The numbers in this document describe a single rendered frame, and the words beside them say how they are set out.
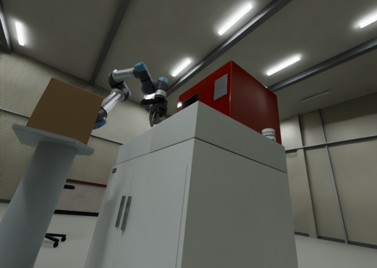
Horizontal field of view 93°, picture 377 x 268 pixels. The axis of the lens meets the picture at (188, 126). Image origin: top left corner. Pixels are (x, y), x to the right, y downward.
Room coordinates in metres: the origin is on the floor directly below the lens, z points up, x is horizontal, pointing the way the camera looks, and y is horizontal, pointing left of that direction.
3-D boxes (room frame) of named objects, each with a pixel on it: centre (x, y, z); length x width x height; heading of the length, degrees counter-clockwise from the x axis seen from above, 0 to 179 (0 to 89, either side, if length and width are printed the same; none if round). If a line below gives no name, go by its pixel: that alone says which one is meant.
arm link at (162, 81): (1.01, 0.21, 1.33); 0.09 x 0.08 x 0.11; 61
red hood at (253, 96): (1.72, -0.38, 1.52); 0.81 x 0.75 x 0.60; 35
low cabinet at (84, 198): (7.30, 3.80, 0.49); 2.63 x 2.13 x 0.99; 34
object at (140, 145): (1.10, 0.29, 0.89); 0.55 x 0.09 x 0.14; 35
